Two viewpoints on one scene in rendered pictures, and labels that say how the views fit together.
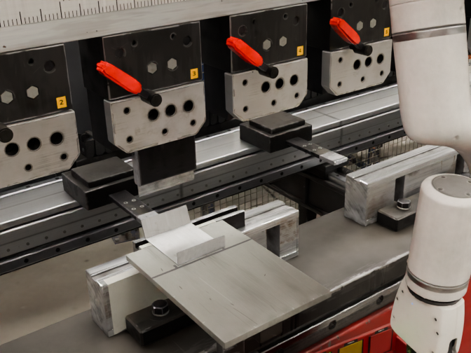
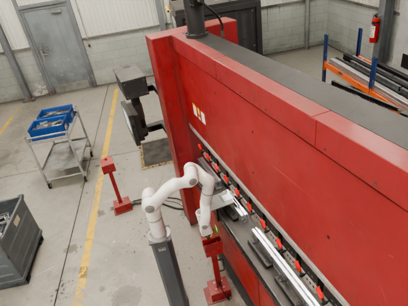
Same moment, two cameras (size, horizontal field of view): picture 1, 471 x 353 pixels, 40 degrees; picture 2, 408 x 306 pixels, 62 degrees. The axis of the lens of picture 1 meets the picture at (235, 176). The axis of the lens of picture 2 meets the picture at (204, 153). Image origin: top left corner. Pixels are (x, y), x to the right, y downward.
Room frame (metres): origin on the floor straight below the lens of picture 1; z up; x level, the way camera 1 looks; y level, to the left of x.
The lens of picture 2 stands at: (1.49, -2.20, 2.98)
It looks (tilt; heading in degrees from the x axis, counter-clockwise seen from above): 32 degrees down; 108
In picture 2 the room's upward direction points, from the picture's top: 9 degrees counter-clockwise
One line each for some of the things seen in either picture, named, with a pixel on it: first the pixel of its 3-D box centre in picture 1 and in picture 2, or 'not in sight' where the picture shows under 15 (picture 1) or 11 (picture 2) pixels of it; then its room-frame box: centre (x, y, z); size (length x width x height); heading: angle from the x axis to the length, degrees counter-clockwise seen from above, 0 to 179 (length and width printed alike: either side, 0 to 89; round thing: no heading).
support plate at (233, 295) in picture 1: (223, 274); (216, 201); (0.80, 0.02, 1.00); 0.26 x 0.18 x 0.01; 35
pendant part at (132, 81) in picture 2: not in sight; (138, 109); (-0.19, 0.86, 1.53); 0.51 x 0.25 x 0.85; 126
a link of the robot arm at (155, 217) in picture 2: not in sight; (151, 203); (0.40, -0.39, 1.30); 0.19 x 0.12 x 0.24; 112
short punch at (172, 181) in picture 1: (165, 160); not in sight; (0.93, 0.11, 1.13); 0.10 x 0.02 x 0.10; 125
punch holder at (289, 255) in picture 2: not in sight; (294, 250); (1.49, -0.69, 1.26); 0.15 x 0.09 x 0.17; 125
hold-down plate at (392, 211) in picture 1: (434, 199); (260, 252); (1.23, -0.42, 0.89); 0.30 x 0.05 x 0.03; 125
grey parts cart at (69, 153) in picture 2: not in sight; (62, 147); (-2.15, 1.72, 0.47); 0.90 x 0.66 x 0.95; 112
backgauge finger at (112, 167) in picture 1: (121, 193); not in sight; (1.05, 0.20, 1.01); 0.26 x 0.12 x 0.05; 35
